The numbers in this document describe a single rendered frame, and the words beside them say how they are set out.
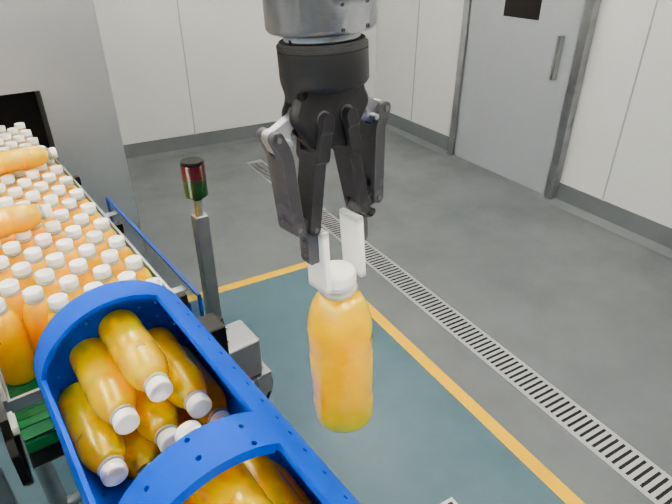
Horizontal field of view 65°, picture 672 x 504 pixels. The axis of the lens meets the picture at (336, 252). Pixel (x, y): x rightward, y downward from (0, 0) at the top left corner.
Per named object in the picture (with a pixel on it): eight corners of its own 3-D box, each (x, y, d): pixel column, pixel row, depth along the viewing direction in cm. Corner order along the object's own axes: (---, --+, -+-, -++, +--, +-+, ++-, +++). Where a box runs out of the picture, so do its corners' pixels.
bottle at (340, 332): (308, 428, 62) (295, 300, 53) (322, 385, 68) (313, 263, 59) (367, 438, 61) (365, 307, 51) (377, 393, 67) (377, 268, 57)
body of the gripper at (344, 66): (307, 47, 38) (317, 169, 43) (392, 30, 42) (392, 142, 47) (252, 38, 43) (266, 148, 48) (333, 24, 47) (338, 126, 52)
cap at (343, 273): (314, 294, 54) (313, 279, 53) (324, 273, 57) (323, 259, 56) (352, 298, 53) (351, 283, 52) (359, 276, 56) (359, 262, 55)
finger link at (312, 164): (337, 114, 44) (324, 114, 43) (325, 238, 49) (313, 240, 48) (309, 106, 47) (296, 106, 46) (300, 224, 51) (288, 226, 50)
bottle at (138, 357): (139, 335, 99) (180, 393, 86) (100, 348, 95) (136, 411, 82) (135, 303, 96) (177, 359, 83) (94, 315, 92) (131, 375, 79)
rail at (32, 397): (12, 413, 105) (7, 402, 103) (11, 411, 105) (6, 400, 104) (200, 335, 126) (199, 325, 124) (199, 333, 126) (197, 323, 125)
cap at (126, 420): (121, 403, 81) (125, 410, 80) (141, 409, 84) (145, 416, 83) (105, 423, 81) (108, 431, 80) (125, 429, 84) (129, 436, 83)
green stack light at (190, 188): (190, 201, 141) (187, 184, 138) (180, 194, 145) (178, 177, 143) (212, 195, 144) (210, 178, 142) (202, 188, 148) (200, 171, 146)
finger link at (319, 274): (329, 231, 49) (322, 233, 49) (332, 293, 53) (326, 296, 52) (309, 220, 51) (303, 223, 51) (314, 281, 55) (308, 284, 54)
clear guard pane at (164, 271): (218, 424, 165) (197, 296, 141) (132, 306, 219) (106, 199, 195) (219, 423, 165) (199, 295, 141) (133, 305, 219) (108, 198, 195)
